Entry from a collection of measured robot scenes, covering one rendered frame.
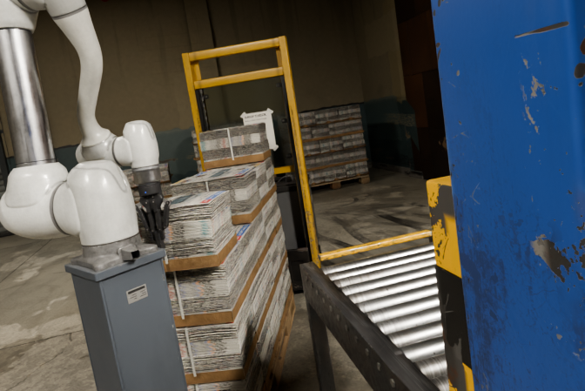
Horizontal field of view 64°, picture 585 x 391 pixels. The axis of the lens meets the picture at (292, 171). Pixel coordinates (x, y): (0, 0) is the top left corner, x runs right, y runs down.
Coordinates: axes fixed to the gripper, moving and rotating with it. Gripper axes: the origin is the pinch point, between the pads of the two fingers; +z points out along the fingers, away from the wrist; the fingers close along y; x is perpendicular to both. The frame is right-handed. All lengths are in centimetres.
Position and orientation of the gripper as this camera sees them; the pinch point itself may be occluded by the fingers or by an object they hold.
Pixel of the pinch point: (159, 240)
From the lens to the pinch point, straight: 168.7
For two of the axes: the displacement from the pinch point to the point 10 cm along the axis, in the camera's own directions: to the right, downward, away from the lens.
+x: -1.0, 1.4, -9.9
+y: -9.8, 1.4, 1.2
